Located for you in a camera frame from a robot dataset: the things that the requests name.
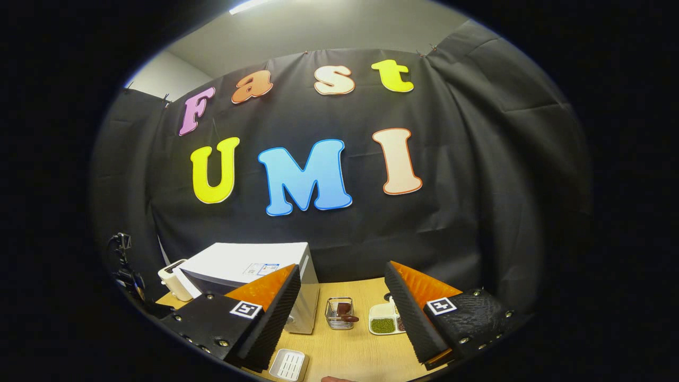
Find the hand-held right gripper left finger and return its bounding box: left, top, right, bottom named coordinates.
left=159, top=264, right=302, bottom=372

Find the white divided dish with beans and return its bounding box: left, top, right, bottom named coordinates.
left=368, top=297, right=406, bottom=336

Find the metal wire basket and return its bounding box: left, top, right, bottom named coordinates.
left=325, top=297, right=355, bottom=331

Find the white rectangular tray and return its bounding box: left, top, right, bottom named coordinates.
left=268, top=348, right=309, bottom=382

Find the black backdrop cloth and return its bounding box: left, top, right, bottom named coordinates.
left=90, top=20, right=592, bottom=314

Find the white microwave oven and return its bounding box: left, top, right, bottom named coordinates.
left=178, top=242, right=320, bottom=335

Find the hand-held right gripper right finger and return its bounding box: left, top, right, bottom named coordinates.
left=384, top=261, right=531, bottom=371

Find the white toaster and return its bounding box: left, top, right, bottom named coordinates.
left=158, top=259, right=194, bottom=302

